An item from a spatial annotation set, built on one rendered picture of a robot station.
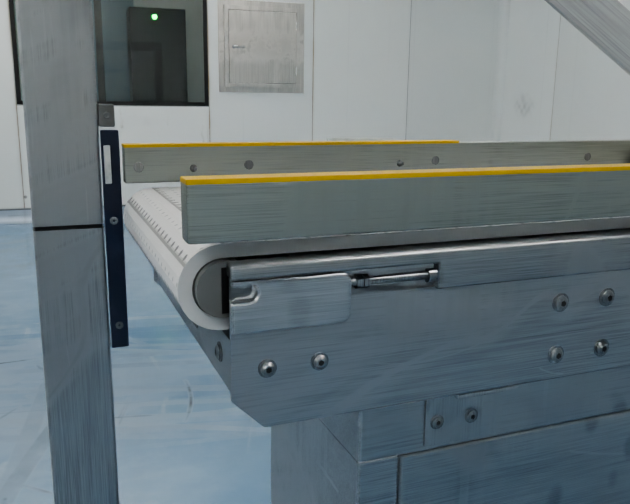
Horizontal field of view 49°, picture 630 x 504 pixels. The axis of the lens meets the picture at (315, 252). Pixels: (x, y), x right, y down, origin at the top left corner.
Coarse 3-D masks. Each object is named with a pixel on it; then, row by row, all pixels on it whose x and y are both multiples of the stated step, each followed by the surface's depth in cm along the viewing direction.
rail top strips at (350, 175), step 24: (144, 144) 60; (168, 144) 61; (192, 144) 62; (216, 144) 62; (240, 144) 63; (264, 144) 64; (288, 144) 65; (312, 144) 66; (336, 144) 67; (360, 144) 68; (456, 168) 42; (480, 168) 42; (504, 168) 43; (528, 168) 43; (552, 168) 43; (576, 168) 44; (600, 168) 45; (624, 168) 45
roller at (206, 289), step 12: (216, 264) 37; (204, 276) 37; (216, 276) 38; (192, 288) 38; (204, 288) 37; (216, 288) 38; (228, 288) 38; (204, 300) 38; (216, 300) 38; (228, 300) 38; (216, 312) 38; (228, 312) 38
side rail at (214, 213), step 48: (192, 192) 35; (240, 192) 36; (288, 192) 37; (336, 192) 38; (384, 192) 39; (432, 192) 40; (480, 192) 41; (528, 192) 43; (576, 192) 44; (624, 192) 46; (192, 240) 36; (240, 240) 37
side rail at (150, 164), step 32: (128, 160) 60; (160, 160) 61; (192, 160) 62; (224, 160) 63; (256, 160) 64; (288, 160) 65; (320, 160) 66; (352, 160) 68; (384, 160) 69; (416, 160) 70; (448, 160) 72; (480, 160) 73; (512, 160) 75; (544, 160) 76; (576, 160) 78; (608, 160) 80
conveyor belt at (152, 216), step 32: (160, 192) 58; (128, 224) 57; (160, 224) 47; (512, 224) 45; (544, 224) 46; (576, 224) 47; (608, 224) 48; (160, 256) 43; (192, 256) 37; (224, 256) 38; (192, 320) 38; (224, 320) 39
